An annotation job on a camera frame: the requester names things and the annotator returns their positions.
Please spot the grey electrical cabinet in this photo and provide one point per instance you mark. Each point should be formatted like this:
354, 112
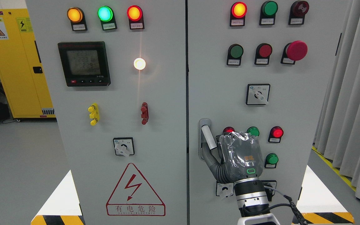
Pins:
185, 45

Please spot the amber indicator light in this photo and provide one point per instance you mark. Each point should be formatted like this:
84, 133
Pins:
77, 19

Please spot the red lit indicator middle right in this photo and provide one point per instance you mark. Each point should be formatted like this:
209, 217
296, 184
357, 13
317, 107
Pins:
275, 134

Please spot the white lit indicator light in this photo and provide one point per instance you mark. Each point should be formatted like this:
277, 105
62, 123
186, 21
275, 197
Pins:
139, 63

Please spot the red electric warning sign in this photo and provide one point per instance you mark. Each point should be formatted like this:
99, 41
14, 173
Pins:
134, 196

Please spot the red lit indicator top right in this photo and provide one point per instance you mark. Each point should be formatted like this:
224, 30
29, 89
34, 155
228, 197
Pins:
237, 14

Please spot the green push button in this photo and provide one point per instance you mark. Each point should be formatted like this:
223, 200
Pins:
271, 160
234, 55

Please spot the green push button upper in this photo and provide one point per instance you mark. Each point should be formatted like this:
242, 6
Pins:
234, 55

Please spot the black key selector switch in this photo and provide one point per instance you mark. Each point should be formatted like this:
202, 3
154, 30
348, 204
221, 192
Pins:
269, 185

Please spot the upper right selector switch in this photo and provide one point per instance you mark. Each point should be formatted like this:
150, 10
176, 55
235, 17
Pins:
257, 94

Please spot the yellow safety cabinet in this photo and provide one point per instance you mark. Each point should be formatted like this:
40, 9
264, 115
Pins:
21, 70

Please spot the silver door handle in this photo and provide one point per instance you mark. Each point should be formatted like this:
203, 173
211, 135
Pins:
205, 137

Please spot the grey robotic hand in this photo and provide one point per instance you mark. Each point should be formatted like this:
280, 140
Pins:
242, 158

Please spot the green push button lower right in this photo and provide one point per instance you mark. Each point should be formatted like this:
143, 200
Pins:
271, 160

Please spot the green indicator top right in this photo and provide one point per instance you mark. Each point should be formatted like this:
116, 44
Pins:
268, 13

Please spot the digital power meter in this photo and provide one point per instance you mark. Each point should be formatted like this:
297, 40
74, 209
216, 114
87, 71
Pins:
84, 63

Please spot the red push button upper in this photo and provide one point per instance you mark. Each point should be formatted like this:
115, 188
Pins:
263, 52

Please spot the left door selector switch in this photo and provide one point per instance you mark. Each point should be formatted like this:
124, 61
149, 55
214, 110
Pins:
124, 146

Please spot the red lit indicator light left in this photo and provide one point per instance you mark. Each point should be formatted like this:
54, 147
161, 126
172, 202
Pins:
135, 16

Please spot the yellow terminal post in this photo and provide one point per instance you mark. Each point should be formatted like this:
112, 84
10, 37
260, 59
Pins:
94, 114

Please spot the red emergency stop button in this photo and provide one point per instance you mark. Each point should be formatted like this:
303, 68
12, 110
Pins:
293, 52

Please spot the green lit indicator light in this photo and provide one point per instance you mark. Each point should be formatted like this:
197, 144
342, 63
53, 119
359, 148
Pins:
107, 18

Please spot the red terminal post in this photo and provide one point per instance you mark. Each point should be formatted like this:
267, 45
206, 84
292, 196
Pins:
144, 113

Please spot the lower white selector switch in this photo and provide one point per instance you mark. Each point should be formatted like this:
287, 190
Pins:
224, 190

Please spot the dark red buzzer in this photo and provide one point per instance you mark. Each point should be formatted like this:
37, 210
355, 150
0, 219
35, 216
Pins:
298, 10

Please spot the red lit indicator middle left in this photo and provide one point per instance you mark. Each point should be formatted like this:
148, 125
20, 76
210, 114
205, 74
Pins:
228, 130

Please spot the green indicator middle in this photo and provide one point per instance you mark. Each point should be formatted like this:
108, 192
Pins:
253, 131

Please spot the grey curtain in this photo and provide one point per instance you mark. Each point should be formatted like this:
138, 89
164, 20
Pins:
338, 132

